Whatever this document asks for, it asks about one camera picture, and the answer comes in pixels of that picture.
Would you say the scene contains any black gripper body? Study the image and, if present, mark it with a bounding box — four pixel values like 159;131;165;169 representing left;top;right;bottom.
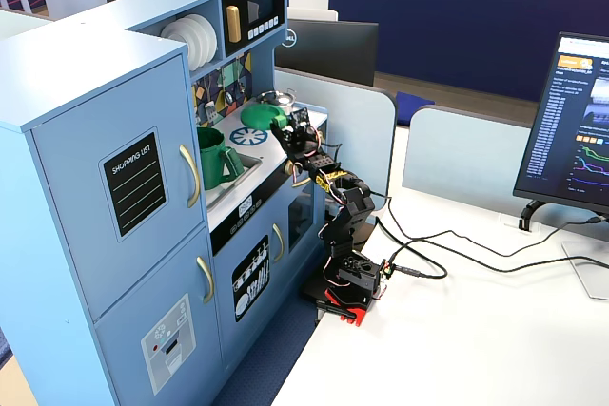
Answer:
286;122;325;162

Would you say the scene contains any green pitcher lid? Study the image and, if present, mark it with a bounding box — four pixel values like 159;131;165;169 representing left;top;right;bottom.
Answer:
240;103;288;131

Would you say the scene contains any steel toy pot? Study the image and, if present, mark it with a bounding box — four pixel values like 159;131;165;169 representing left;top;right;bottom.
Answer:
256;87;299;113

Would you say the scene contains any light blue desk divider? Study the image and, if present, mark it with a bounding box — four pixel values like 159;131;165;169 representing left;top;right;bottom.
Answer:
274;68;398;213
401;105;540;218

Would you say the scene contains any grey toy sink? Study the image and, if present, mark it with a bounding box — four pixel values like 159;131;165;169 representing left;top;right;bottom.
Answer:
206;150;265;212

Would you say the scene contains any hanging toy ladle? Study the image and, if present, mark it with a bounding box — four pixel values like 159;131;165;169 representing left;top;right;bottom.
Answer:
223;63;236;106

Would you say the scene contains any green plastic pitcher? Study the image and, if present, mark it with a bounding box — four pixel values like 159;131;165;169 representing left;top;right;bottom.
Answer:
196;126;246;205

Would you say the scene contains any black Dell monitor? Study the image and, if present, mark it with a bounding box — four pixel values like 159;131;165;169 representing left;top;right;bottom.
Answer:
275;19;381;88

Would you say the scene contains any navy blue chair seat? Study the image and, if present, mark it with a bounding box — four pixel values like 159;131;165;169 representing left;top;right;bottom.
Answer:
395;90;436;127

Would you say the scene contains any white toy plate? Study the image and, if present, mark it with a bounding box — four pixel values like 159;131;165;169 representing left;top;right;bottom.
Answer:
189;13;221;63
173;17;206;69
183;15;213;68
160;20;197;70

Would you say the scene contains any black toy microwave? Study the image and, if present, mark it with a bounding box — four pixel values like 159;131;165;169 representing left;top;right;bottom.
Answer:
220;0;287;60

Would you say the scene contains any red table clamp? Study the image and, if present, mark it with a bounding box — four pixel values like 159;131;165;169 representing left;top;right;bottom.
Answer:
315;285;371;329

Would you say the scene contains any blue toy kitchen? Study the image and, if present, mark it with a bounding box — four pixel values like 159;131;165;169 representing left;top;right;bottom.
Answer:
0;0;330;406

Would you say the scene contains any lit computer monitor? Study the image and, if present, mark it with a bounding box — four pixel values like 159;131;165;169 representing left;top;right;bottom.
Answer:
512;31;609;216

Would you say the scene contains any grey monitor stand base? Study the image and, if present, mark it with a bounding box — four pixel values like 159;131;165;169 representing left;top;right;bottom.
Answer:
560;238;609;301

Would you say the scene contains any small wrist camera board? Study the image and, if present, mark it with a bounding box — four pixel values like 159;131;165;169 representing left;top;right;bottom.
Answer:
288;107;311;134

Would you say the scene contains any gold fridge door handle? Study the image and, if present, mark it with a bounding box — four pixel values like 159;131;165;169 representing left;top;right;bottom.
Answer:
178;144;203;210

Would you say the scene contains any gold dishwasher handle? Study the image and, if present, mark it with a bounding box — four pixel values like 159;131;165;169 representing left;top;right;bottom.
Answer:
271;222;286;263

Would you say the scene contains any gold microwave handle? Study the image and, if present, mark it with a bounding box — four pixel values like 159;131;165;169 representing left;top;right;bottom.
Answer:
226;5;243;45

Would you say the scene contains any gold freezer door handle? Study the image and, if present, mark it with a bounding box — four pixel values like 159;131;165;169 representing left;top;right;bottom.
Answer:
195;255;217;305

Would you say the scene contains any black cable to monitor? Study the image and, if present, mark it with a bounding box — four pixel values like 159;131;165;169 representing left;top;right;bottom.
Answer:
368;189;601;274

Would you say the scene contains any black power cable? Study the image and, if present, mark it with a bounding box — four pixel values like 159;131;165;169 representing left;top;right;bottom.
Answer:
387;237;609;280

